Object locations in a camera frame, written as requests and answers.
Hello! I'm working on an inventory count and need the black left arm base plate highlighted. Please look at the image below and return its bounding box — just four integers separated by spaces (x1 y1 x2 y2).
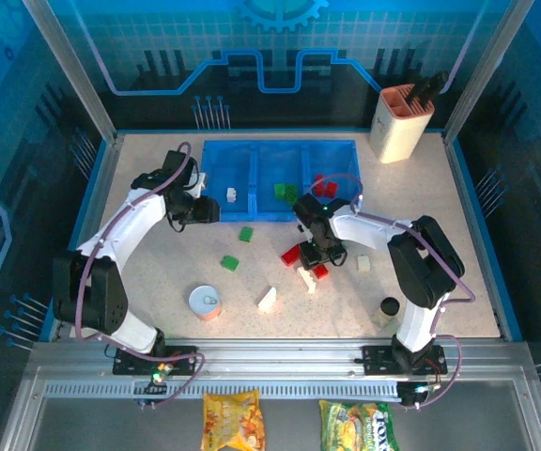
112 345 199 377

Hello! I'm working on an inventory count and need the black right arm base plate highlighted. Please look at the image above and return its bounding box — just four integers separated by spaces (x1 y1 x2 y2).
362 344 445 377

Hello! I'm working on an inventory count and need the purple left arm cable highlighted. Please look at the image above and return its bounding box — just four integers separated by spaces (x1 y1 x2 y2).
75 141 207 406

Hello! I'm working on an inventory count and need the yellow snack bag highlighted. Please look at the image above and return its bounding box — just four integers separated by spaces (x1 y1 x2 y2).
200 389 267 451

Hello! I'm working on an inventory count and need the blue three-compartment plastic bin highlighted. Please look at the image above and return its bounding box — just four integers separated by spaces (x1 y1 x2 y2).
198 139 363 223

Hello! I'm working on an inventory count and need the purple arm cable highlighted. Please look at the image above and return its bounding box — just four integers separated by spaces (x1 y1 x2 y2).
75 141 207 406
305 172 477 411

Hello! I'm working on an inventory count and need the green noodle packet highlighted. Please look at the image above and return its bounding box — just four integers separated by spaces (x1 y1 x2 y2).
317 398 401 451

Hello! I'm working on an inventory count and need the small circuit board with LED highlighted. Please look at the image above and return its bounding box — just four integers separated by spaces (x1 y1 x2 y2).
132 370 173 409
397 379 441 410

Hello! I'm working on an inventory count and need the beige knife block pink top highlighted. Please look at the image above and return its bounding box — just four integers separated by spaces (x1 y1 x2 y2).
368 84 436 164

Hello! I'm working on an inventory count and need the silver tin can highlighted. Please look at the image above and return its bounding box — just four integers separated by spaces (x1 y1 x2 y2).
189 284 224 323

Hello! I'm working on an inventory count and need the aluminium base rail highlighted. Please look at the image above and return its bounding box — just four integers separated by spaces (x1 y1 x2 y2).
30 336 530 382

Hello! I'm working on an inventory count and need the aluminium frame post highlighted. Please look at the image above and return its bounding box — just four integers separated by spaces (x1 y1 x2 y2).
441 0 538 145
22 0 126 145

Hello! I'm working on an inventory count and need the slotted grey cable duct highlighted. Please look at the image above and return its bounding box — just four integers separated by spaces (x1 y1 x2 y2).
44 380 401 401

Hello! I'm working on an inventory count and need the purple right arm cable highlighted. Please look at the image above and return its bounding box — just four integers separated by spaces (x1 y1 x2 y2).
305 172 477 411

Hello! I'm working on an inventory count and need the white sloped lego brick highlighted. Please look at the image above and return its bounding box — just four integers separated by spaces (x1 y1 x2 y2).
256 286 278 314

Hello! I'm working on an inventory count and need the long white lego brick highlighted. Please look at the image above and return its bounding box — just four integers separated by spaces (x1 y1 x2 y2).
297 266 317 296

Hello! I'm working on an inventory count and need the black knife handle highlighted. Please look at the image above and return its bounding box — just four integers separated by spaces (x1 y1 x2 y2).
408 77 434 113
423 70 450 102

